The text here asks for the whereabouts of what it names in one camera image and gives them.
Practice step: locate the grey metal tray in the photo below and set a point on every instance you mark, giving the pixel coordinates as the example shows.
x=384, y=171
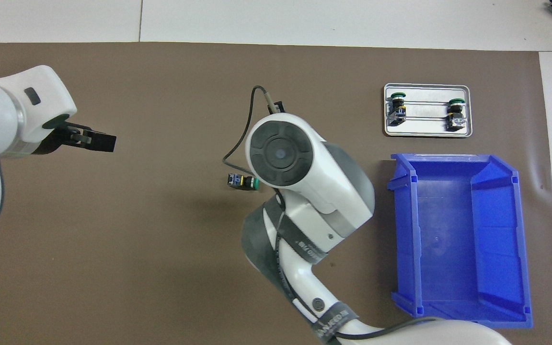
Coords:
x=427, y=129

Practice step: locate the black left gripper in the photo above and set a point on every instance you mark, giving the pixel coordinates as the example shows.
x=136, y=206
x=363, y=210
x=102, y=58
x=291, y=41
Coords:
x=58, y=136

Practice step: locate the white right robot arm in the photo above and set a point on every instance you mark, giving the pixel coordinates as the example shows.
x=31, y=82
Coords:
x=304, y=182

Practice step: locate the brown table mat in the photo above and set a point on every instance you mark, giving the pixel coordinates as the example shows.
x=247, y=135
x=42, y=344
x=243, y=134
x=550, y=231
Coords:
x=161, y=96

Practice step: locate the blue plastic storage bin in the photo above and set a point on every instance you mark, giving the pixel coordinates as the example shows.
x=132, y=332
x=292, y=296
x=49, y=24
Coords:
x=448, y=239

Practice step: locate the green push button switch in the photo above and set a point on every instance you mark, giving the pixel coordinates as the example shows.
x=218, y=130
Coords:
x=397, y=110
x=243, y=182
x=456, y=117

